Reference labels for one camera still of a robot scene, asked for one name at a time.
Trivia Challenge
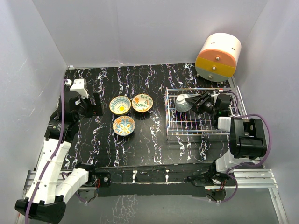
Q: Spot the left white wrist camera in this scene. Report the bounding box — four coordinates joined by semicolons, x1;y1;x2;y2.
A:
70;78;89;99

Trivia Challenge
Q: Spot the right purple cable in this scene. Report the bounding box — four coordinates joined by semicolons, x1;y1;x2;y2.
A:
193;90;273;203

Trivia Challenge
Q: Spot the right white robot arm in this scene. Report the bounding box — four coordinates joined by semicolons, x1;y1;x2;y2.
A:
184;91;269;188

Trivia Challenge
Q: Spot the white floral leaf bowl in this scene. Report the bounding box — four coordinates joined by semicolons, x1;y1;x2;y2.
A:
131;94;153;112

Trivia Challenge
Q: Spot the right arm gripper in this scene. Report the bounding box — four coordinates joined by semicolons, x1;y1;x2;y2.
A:
185;91;217;115

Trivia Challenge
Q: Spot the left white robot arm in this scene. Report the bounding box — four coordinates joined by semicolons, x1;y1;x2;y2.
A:
14;91;103;224

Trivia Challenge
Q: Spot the purple cable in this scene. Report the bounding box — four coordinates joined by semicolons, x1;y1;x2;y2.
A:
24;79;72;224
193;90;273;203

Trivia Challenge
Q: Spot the grey hexagon red-rim bowl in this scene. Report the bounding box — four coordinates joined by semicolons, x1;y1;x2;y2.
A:
175;94;192;112

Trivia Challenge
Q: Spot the orange blue ornate bowl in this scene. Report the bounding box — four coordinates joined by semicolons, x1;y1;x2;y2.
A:
113;116;135;136

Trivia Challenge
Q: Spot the yellow blue mandala bowl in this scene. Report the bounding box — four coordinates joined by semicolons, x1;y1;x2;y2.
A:
109;96;131;115

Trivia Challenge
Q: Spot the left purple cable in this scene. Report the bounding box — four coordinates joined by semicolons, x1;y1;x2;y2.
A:
24;79;72;224

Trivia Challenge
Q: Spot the round pastel drawer cabinet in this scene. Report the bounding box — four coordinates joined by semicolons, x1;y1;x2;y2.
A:
195;33;242;83

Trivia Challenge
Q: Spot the white wire dish rack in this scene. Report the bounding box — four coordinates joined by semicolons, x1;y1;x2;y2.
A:
165;88;239;136

